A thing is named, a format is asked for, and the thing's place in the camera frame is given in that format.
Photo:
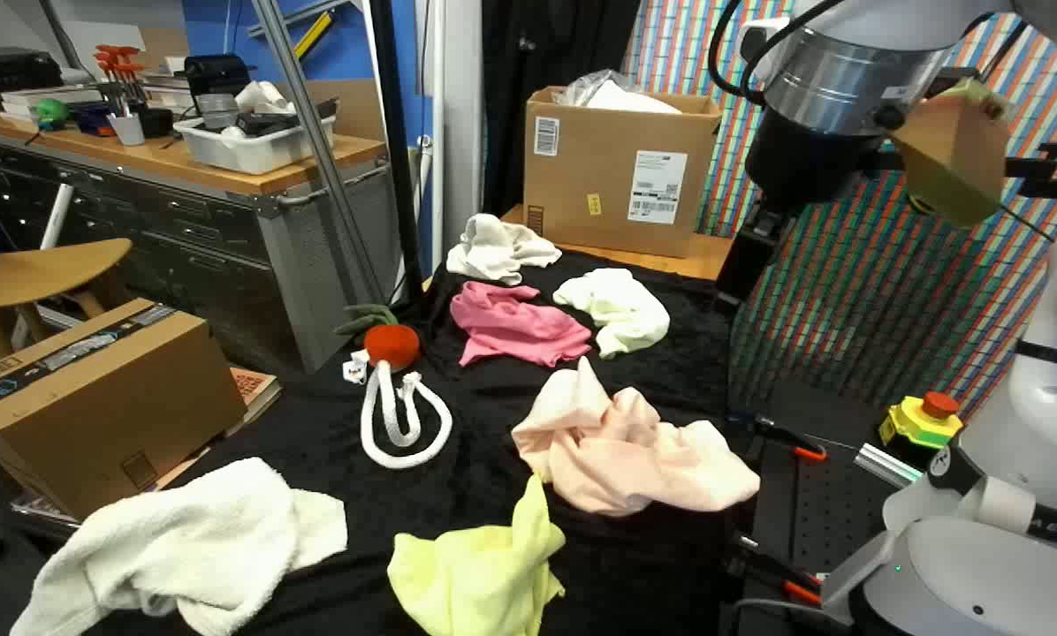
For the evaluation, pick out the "black case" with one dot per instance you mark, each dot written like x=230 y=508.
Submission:
x=8 y=68

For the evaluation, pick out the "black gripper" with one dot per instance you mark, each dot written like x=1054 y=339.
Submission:
x=804 y=169

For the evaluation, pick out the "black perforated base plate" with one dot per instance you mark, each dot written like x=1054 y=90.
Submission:
x=821 y=507

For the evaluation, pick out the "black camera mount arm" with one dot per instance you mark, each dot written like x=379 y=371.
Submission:
x=1051 y=169

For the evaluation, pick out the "yellow red emergency stop button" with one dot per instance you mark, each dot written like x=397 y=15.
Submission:
x=921 y=421

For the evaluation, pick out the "wooden stool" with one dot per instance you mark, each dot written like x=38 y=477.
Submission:
x=34 y=270

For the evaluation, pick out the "large white towel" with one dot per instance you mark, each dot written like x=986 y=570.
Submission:
x=187 y=541

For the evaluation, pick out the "white plastic bag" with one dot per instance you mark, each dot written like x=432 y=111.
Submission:
x=618 y=94

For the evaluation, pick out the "yellow cloth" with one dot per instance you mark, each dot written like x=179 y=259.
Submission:
x=479 y=577

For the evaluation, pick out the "printed cardboard box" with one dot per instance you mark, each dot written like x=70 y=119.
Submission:
x=115 y=412

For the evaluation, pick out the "cardboard box with white label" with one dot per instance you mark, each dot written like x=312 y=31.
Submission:
x=600 y=164

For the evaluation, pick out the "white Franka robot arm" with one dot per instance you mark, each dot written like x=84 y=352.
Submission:
x=1035 y=412

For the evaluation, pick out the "black device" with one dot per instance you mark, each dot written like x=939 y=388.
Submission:
x=214 y=71

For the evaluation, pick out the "green object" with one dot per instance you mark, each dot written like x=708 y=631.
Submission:
x=51 y=113

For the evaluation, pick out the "black velvet tablecloth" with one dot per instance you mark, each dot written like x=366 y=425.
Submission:
x=479 y=412

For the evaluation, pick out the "red tool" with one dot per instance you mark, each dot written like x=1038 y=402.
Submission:
x=118 y=62

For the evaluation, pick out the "tan wrist camera box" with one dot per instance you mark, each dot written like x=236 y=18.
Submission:
x=954 y=152

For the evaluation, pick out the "colourful striped backdrop sheet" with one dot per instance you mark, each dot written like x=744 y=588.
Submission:
x=882 y=303

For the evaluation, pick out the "black vertical pole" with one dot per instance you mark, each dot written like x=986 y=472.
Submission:
x=395 y=152

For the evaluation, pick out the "white plastic bin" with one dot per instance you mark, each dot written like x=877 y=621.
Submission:
x=249 y=148

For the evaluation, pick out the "pale green terry towel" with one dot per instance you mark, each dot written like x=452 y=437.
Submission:
x=619 y=309

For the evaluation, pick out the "pink cloth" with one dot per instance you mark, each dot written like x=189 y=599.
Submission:
x=511 y=325

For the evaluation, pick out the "silver metal cylinder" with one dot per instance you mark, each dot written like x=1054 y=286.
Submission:
x=887 y=464

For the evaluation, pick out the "small white towel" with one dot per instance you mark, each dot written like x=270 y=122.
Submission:
x=493 y=248

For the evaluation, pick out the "grey metal tripod pole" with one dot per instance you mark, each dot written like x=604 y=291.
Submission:
x=308 y=134

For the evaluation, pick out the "peach cloth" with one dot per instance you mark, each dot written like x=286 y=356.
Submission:
x=619 y=454

